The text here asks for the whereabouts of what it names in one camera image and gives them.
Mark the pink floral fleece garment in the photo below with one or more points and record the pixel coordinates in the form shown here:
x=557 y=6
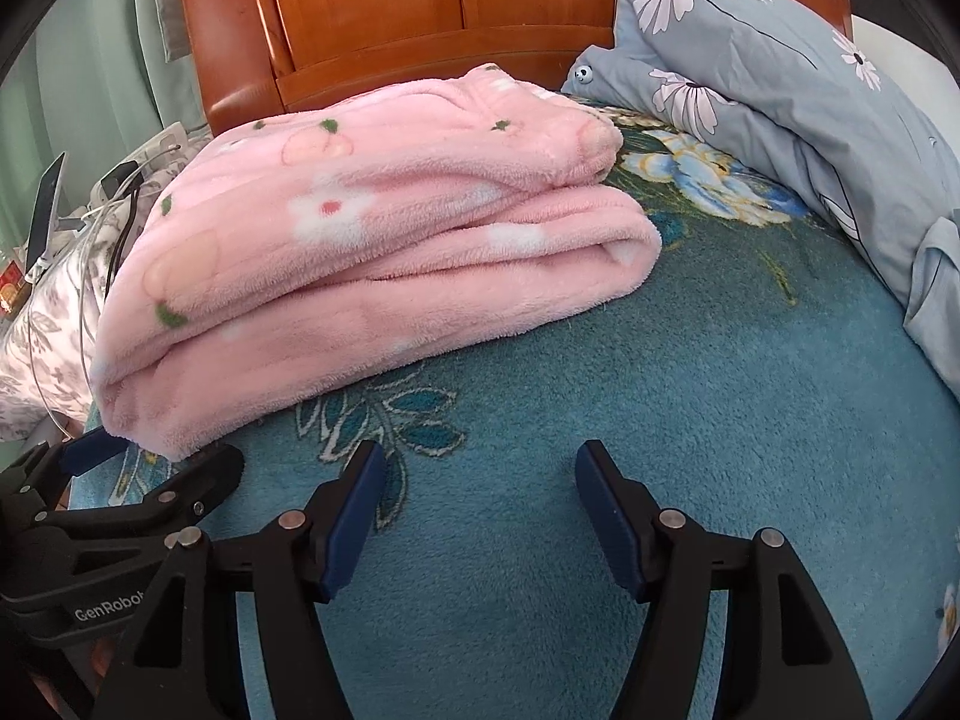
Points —
x=337 y=277

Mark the teal floral plush blanket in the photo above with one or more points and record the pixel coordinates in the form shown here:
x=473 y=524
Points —
x=600 y=360

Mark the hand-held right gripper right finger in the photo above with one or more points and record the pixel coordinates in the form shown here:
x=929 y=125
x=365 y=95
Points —
x=611 y=525

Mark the grey floral pillow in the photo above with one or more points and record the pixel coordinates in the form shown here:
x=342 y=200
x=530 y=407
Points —
x=52 y=330

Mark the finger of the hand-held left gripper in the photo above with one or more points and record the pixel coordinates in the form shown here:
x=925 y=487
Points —
x=94 y=454
x=210 y=480

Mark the small red box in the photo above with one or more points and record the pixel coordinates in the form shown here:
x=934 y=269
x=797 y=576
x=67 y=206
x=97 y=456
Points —
x=7 y=289

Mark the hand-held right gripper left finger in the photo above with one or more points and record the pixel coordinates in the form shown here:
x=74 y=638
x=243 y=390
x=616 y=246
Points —
x=356 y=525

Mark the wooden bed frame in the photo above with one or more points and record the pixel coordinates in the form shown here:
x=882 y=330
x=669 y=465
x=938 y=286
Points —
x=450 y=7

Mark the green curtain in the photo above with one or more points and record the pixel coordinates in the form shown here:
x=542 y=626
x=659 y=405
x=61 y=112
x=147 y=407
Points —
x=97 y=75

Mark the light blue floral quilt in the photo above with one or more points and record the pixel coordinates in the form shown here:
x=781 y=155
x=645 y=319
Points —
x=787 y=90

